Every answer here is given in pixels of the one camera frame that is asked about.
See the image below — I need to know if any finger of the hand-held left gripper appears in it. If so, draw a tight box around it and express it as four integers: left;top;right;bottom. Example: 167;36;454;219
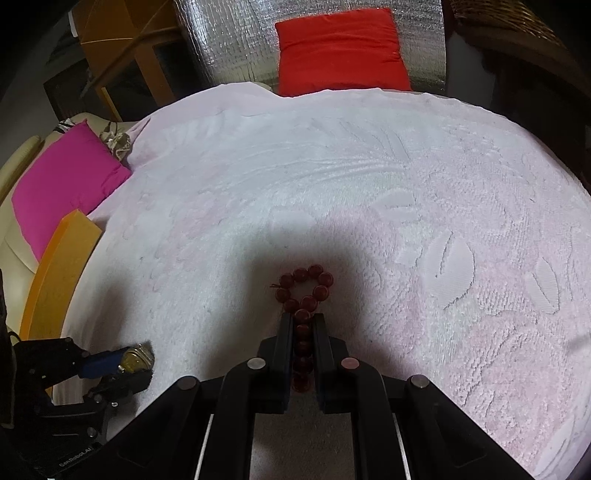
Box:
87;368;153;405
76;348;128;378

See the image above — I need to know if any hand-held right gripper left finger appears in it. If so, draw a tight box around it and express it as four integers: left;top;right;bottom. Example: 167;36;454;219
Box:
103;312;297;480

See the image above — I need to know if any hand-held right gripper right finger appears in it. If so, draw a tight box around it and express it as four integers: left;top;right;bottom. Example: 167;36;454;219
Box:
311;312;533;480

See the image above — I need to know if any red bead bracelet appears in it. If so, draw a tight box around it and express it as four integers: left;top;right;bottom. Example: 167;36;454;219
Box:
270;263;334;393

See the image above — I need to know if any orange cardboard box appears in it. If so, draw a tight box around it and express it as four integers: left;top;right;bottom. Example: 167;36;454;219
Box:
19;208;103;343

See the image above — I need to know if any pale pink embossed blanket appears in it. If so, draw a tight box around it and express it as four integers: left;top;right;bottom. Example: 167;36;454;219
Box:
52;82;591;480

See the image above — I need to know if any magenta pillow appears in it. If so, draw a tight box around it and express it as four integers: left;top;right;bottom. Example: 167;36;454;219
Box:
11;120;134;262

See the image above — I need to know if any crumpled beige cloth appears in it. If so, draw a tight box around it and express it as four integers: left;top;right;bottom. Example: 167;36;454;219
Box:
99;120;135;162

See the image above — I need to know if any red pillow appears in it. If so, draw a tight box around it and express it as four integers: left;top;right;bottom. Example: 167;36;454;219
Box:
274;8;412;98

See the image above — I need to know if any silver foil mat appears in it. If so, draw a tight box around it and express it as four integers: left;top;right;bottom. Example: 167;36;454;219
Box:
174;0;450;98

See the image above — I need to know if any wicker basket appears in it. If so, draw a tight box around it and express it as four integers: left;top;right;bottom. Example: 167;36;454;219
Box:
449;0;575;52

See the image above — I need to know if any wooden furniture frame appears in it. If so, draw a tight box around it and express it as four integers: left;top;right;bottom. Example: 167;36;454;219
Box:
43;0;200;121

